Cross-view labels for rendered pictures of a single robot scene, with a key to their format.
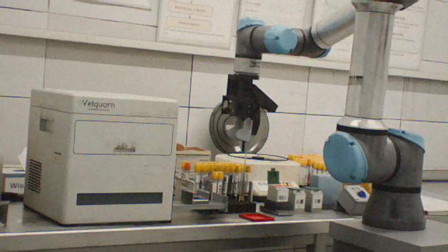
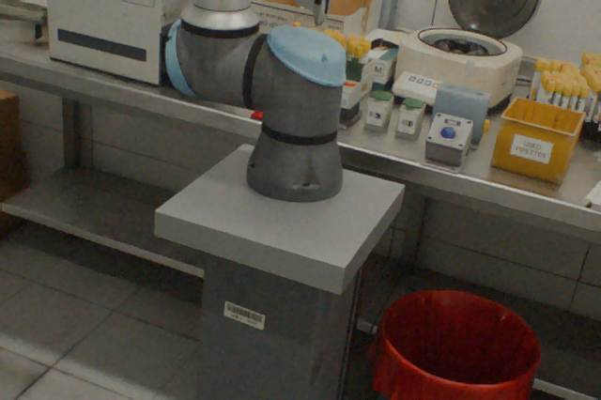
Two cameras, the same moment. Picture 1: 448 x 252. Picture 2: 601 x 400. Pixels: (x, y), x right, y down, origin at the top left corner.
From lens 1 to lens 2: 1.76 m
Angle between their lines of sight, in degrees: 56
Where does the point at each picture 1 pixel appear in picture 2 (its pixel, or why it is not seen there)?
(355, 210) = (430, 153)
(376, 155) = (200, 66)
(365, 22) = not seen: outside the picture
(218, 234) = (195, 118)
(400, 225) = (253, 180)
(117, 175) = (95, 18)
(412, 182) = (280, 124)
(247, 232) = (236, 128)
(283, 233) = not seen: hidden behind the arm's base
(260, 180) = (418, 75)
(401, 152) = (255, 72)
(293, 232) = not seen: hidden behind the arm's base
